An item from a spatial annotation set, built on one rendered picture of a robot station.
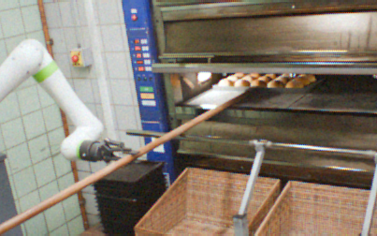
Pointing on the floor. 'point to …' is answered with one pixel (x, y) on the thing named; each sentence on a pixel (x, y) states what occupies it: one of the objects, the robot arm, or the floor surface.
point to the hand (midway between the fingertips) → (132, 156)
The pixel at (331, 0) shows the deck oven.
